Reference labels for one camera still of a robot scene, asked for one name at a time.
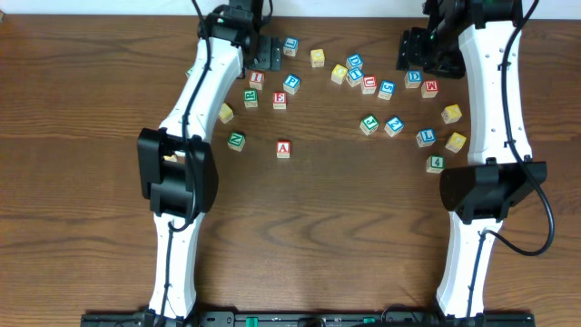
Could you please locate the red E block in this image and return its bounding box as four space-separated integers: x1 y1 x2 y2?
272 92 287 110

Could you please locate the yellow tilted block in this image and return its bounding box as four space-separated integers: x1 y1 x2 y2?
219 103 234 124

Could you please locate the green R block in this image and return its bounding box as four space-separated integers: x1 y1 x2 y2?
243 88 258 108

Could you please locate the red I block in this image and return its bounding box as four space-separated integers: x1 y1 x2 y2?
249 71 265 90

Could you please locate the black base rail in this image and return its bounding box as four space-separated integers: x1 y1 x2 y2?
80 308 536 327

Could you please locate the red U block centre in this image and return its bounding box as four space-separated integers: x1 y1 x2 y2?
360 75 378 94

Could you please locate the yellow block centre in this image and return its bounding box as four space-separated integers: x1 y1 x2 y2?
330 64 349 84

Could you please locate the green N block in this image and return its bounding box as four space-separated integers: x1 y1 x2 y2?
227 132 246 152

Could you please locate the blue D block centre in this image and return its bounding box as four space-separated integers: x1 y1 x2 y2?
346 53 363 70

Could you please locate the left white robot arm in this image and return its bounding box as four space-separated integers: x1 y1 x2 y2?
137 0 281 326

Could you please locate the blue P block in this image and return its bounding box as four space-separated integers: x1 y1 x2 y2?
283 74 300 94

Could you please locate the blue 5 block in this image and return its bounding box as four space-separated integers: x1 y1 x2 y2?
378 80 396 100

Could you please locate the blue L block top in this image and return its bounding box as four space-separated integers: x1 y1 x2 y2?
283 37 299 57

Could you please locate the green J block right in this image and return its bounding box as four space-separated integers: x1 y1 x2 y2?
359 114 379 135

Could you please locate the yellow block right upper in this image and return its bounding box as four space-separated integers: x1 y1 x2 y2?
441 104 462 124

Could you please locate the blue d block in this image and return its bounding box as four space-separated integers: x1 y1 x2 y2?
346 53 363 70
404 70 422 89

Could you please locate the yellow K block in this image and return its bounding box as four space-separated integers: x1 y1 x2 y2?
163 154 178 163

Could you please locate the green 4 block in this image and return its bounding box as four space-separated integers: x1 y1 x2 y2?
426 155 446 173

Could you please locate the red M block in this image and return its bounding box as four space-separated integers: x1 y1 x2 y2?
421 80 439 99

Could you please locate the blue D block right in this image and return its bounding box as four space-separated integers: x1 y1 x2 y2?
404 70 422 89

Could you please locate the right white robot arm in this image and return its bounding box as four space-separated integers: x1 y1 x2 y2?
397 0 555 326

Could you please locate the yellow O block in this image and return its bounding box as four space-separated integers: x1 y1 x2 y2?
310 49 325 68

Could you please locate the blue 2 block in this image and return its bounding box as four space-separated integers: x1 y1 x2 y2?
384 116 405 137

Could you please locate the yellow C block right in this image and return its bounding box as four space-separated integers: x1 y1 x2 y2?
445 132 467 153

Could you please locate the blue L block right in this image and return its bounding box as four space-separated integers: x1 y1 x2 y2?
416 128 437 148

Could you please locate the red A block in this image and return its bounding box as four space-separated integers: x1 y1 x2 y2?
276 140 291 159

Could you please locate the blue l block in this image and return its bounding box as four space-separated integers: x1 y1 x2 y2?
416 128 437 148
283 37 299 57

